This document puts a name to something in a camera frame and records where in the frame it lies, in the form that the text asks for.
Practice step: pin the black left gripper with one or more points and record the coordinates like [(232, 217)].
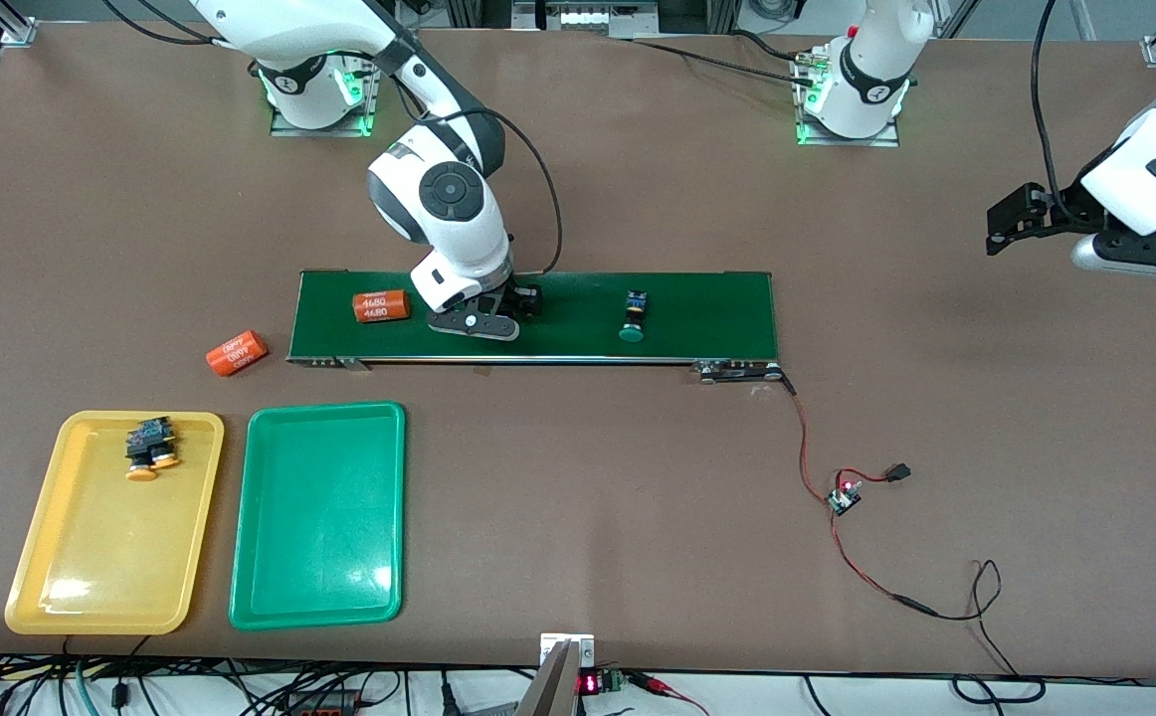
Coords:
[(1062, 204)]

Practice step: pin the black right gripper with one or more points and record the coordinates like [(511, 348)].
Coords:
[(522, 298)]

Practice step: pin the green mushroom push button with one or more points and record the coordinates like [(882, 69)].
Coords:
[(633, 318)]

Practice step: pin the yellow mushroom push button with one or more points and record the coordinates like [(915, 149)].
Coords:
[(166, 459), (141, 473)]

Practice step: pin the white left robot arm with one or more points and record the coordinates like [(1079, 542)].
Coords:
[(871, 70)]

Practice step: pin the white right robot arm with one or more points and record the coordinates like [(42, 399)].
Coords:
[(449, 199)]

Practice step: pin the green conveyor belt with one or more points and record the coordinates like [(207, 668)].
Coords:
[(717, 313)]

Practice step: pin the black plug connector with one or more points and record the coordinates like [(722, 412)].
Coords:
[(898, 472)]

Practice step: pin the grey control box with lights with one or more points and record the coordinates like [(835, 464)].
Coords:
[(583, 17)]

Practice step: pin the green plastic tray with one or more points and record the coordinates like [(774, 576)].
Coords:
[(319, 517)]

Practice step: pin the small black controller board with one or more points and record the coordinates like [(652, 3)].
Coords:
[(845, 499)]

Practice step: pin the red digit display module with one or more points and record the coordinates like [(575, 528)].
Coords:
[(593, 683)]

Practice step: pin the red clip lead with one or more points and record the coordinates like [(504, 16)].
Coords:
[(663, 686)]

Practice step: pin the black power strip red switches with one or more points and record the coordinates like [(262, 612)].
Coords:
[(324, 704)]

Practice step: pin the yellow plastic tray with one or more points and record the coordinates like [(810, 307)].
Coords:
[(115, 557)]

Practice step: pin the left arm aluminium base plate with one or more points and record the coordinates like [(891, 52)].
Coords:
[(803, 99)]

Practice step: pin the right arm aluminium base plate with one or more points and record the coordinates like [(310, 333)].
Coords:
[(375, 80)]

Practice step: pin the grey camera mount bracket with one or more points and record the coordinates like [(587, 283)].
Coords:
[(550, 686)]

